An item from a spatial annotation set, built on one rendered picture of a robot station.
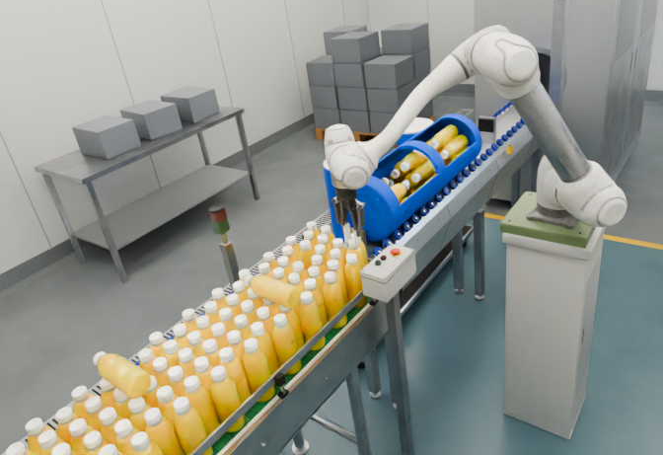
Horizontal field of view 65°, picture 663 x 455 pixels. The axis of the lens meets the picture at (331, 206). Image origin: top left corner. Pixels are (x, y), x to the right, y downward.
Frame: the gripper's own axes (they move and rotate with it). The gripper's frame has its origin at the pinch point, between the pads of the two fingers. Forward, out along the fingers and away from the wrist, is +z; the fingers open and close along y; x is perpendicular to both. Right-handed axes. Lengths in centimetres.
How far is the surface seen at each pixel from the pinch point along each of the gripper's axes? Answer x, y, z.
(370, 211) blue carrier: -24.7, 9.3, 4.8
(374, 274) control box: 11.7, -16.8, 5.0
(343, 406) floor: -10, 30, 115
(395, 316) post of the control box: 4.2, -18.0, 27.6
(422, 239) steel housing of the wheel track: -48, 0, 29
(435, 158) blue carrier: -68, 2, -3
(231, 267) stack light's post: 22, 47, 15
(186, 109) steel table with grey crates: -129, 269, 12
